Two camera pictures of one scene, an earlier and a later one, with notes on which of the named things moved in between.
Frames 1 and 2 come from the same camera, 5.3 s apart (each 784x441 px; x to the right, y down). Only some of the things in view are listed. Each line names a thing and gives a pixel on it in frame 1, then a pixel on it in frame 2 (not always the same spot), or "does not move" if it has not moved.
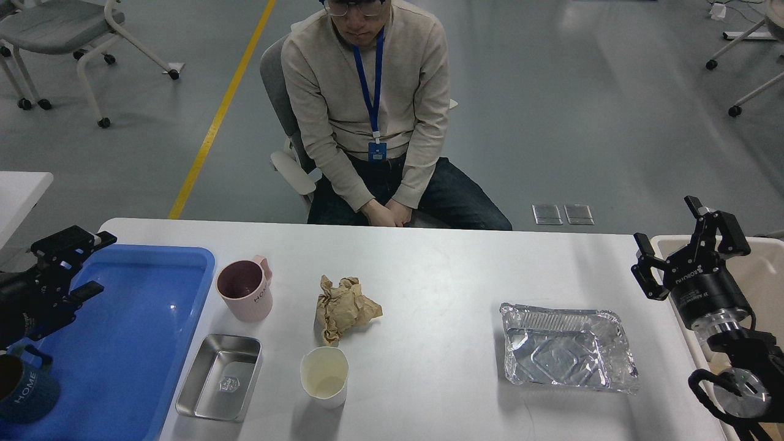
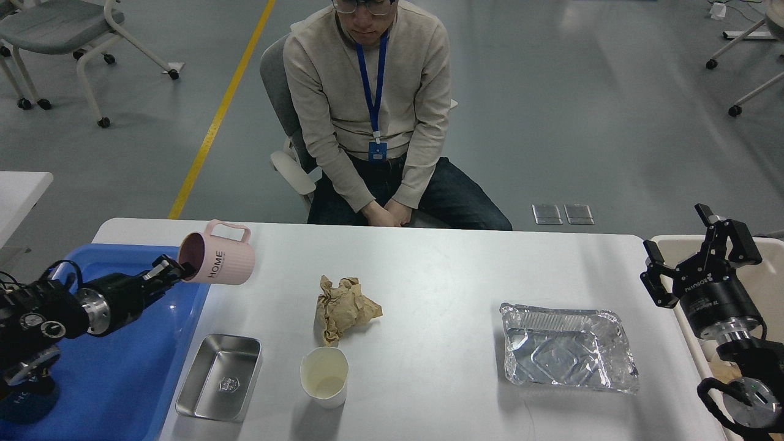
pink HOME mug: (245, 285) to (222, 254)
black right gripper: (707, 301) does not move
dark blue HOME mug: (29, 389) does not move
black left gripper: (37, 301) to (116, 302)
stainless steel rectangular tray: (222, 379) does not move
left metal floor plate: (547, 214) does not move
